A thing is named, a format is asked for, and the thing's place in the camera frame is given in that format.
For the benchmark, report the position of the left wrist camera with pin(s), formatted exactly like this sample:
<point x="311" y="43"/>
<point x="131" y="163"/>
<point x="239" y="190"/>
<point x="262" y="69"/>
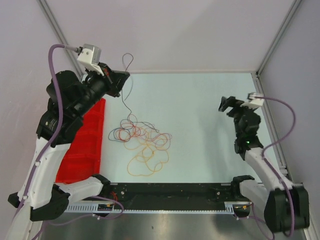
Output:
<point x="89" y="58"/>

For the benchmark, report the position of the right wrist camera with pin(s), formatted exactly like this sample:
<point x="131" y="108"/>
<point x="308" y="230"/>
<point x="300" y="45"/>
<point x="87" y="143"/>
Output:
<point x="254" y="101"/>

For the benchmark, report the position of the slotted cable duct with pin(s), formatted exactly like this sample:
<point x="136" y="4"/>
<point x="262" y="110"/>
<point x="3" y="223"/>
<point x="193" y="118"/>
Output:
<point x="222" y="208"/>

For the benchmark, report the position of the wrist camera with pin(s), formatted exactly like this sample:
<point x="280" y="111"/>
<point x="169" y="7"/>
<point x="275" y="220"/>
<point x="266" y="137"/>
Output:
<point x="254" y="101"/>
<point x="89" y="58"/>

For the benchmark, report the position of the red plastic bin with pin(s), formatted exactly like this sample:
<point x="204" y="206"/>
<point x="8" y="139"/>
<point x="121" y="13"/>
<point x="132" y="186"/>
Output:
<point x="83" y="159"/>

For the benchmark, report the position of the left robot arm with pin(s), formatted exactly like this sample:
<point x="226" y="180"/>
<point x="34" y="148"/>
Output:
<point x="69" y="101"/>

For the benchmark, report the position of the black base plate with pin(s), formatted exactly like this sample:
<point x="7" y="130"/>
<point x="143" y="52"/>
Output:
<point x="178" y="195"/>

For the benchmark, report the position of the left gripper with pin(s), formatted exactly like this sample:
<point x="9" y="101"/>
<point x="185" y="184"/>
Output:
<point x="115" y="79"/>

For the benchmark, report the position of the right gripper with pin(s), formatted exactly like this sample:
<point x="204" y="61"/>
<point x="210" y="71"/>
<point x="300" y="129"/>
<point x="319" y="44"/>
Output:
<point x="236" y="106"/>

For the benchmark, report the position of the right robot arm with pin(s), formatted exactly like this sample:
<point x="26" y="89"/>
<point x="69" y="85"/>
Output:
<point x="285" y="205"/>

